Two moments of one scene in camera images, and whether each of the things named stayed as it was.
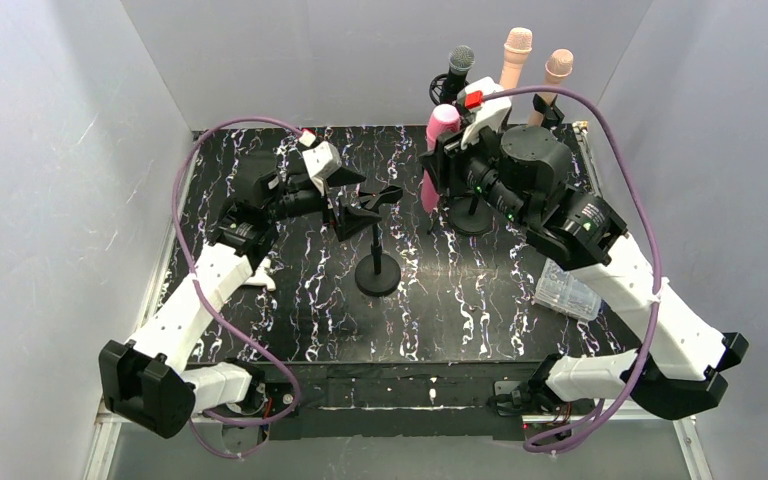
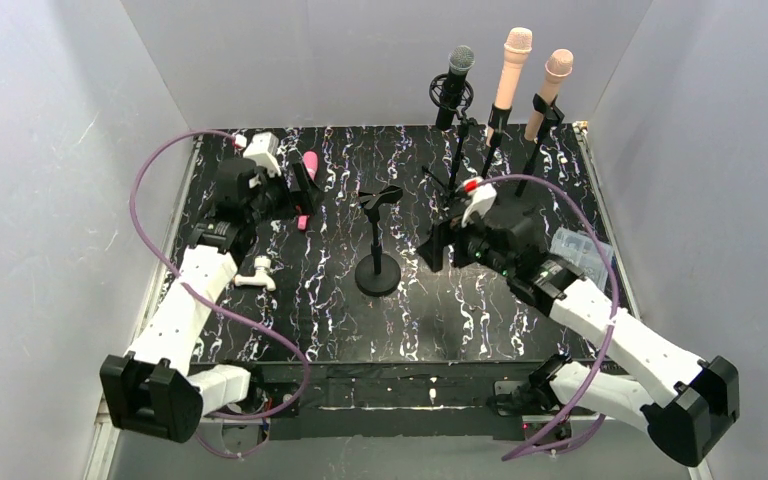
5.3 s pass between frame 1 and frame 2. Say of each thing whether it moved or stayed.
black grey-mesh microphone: stayed
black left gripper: moved
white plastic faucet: stayed
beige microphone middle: stayed
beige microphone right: stayed
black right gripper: moved
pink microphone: moved
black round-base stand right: stayed
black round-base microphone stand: stayed
